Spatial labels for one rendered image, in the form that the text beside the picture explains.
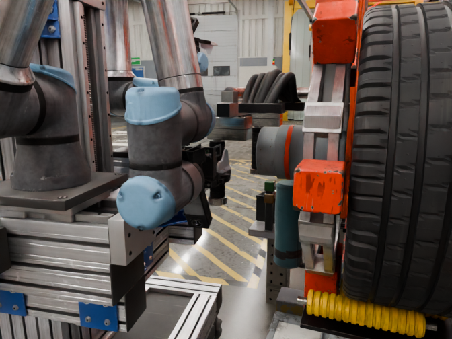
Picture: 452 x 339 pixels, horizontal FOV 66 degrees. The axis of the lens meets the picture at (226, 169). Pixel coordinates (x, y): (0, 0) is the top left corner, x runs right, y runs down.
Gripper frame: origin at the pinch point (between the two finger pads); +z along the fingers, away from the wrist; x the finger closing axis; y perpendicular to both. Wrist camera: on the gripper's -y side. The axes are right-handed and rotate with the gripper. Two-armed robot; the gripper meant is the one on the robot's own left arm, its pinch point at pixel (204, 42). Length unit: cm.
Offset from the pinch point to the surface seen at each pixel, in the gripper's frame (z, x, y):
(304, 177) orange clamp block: -98, 81, 26
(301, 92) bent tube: -67, 70, 14
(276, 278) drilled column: -4, 56, 103
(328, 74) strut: -65, 74, 10
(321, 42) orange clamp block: -83, 76, 5
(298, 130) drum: -66, 70, 24
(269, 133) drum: -68, 63, 25
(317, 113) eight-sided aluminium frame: -89, 79, 17
